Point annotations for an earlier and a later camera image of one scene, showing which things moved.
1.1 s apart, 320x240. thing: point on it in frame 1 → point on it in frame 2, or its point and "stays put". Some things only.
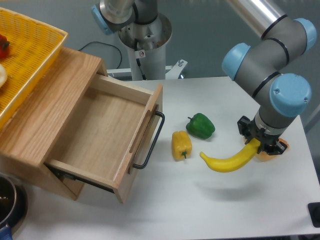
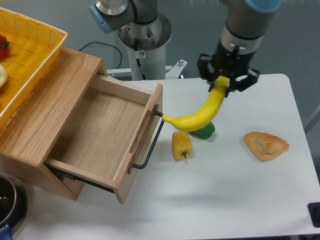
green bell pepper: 200,126 stays put
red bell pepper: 4,47 stays put
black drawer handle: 146,161 stays put
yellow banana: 224,165 → 194,120
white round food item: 3,75 stays put
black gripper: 250,130 → 230,63
